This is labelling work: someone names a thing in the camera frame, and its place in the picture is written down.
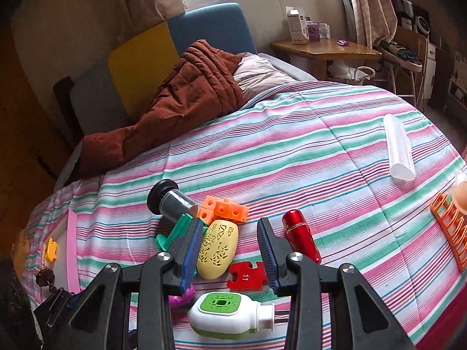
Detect black capped clear jar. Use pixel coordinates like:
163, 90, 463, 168
147, 179, 199, 224

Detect red metallic capsule case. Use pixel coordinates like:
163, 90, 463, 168
282, 209, 322, 264

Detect red puzzle piece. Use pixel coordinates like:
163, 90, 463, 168
226, 261, 270, 290

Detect magenta perforated ball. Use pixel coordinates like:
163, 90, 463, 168
168, 286, 196, 309

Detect chair with clutter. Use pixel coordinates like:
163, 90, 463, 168
377, 25, 428, 106

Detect black bag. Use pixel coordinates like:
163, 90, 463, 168
0, 259, 44, 350

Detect orange building blocks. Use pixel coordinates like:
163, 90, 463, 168
198, 196, 250, 227

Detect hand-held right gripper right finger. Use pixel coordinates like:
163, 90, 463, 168
256, 218, 417, 350

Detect red bed skirt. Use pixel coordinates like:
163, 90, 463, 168
416, 288, 467, 350

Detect peach egg-shaped sponge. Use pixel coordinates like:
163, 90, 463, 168
453, 171, 467, 215

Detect green plastic piece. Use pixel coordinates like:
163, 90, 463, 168
155, 213, 194, 252

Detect white carton box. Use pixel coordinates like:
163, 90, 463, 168
287, 8, 310, 44

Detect white plastic bag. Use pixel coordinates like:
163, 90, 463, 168
328, 60, 376, 85

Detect white round fan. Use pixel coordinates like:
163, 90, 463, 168
412, 15, 432, 34

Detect yellow small toy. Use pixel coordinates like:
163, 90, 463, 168
44, 238, 59, 263

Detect striped bed sheet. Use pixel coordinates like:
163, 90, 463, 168
20, 80, 467, 350

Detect white green plug-in device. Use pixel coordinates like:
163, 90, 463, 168
187, 292, 290, 336

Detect blue yellow grey headboard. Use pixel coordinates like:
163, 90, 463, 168
53, 2, 258, 146

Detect white translucent long case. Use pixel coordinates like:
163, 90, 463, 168
382, 114, 417, 181

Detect yellow perforated oval case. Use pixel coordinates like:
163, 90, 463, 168
197, 219, 239, 281

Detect orange plastic rack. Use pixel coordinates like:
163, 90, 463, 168
430, 192, 467, 272

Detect wooden side table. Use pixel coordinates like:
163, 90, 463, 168
271, 38, 382, 83

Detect brown quilt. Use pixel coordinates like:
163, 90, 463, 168
78, 40, 245, 177

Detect pink patterned curtain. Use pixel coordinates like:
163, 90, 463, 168
345, 0, 398, 48

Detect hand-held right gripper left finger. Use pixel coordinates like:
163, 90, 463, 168
33, 218, 204, 350

